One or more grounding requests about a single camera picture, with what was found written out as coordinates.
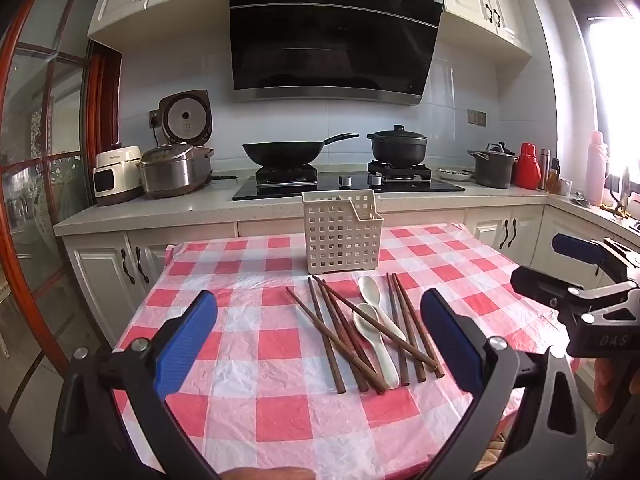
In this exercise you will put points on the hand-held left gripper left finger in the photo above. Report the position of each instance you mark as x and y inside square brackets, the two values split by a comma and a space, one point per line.
[185, 345]

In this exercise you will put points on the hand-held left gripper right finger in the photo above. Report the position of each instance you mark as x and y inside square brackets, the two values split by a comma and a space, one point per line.
[452, 345]

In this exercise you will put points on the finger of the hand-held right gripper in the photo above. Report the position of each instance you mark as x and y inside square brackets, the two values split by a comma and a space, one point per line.
[542, 290]
[577, 249]

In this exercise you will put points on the white ceramic spoon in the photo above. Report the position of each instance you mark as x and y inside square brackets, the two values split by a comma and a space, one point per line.
[369, 332]
[371, 289]

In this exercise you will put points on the bunch of wooden chopsticks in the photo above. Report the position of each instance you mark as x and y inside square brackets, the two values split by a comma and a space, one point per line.
[325, 335]

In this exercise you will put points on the cream plastic utensil basket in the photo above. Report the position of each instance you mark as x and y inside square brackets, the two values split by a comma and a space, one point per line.
[340, 240]

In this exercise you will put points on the person's right hand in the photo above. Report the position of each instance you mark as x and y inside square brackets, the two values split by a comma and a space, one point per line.
[606, 385]

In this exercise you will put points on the person's left hand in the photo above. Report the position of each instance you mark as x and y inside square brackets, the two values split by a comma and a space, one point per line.
[270, 475]

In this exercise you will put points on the small silver metal object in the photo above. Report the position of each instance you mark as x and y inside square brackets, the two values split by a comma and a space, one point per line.
[581, 200]

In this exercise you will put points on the small white cup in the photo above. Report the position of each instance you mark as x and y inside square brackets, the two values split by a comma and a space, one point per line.
[565, 188]

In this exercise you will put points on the dark metal tool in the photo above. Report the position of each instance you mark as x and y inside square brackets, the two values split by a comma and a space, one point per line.
[622, 195]

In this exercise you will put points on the amber oil bottle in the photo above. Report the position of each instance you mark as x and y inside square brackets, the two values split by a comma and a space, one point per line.
[552, 182]

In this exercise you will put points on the pink water bottle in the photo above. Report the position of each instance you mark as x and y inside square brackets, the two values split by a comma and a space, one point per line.
[597, 170]

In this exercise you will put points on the steel thermos bottle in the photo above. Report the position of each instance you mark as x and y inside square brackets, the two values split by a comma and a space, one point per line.
[544, 167]

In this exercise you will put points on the red white checkered tablecloth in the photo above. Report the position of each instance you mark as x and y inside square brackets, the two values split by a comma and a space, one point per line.
[250, 410]

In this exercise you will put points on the red thermos jug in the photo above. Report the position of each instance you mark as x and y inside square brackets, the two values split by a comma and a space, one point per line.
[527, 170]

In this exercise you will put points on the white base cabinets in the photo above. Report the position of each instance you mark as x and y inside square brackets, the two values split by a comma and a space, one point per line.
[100, 280]

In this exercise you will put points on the grey lidded stockpot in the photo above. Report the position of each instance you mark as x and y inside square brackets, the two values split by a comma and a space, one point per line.
[492, 170]

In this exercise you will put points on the white stone countertop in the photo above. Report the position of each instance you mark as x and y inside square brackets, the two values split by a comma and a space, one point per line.
[175, 207]

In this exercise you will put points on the plate of food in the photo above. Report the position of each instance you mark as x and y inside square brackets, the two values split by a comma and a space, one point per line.
[452, 174]

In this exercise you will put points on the bright window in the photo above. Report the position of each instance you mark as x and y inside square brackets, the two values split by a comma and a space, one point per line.
[617, 85]

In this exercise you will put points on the silver rice cooker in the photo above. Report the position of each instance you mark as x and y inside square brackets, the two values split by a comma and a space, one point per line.
[170, 170]

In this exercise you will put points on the black glass gas cooktop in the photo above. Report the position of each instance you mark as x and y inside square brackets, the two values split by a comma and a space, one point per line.
[280, 191]

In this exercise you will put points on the small white cooker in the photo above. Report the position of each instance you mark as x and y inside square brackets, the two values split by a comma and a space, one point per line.
[117, 175]

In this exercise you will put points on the black lidded pot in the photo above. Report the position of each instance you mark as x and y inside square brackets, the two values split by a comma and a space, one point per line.
[397, 147]

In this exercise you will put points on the black wok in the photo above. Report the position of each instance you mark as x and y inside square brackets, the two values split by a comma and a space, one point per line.
[277, 152]

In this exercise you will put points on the red framed glass door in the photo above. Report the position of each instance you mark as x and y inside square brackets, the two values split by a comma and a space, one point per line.
[50, 110]

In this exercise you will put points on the black range hood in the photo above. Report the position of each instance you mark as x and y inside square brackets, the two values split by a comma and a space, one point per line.
[330, 35]

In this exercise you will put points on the brown wall switch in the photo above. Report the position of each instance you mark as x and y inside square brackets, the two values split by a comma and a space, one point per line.
[476, 117]

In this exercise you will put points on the wall power outlet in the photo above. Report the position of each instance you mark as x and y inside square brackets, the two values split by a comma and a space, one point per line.
[155, 118]

